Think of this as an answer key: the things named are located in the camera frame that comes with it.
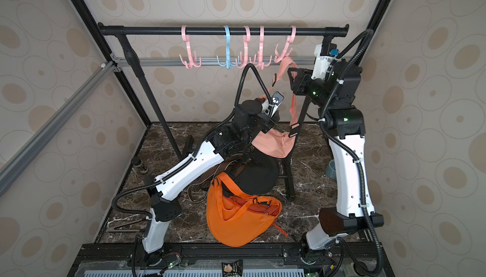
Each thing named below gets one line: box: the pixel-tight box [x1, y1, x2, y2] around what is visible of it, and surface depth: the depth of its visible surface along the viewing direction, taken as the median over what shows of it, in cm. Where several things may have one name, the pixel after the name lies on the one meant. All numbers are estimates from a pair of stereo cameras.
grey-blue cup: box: [325, 159, 337, 179], surface depth 96 cm
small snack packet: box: [221, 259, 244, 277], surface depth 71 cm
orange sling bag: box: [206, 172, 283, 247], surface depth 81 cm
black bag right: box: [227, 145, 284, 196], surface depth 91 cm
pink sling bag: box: [251, 56, 300, 160], surface depth 75 cm
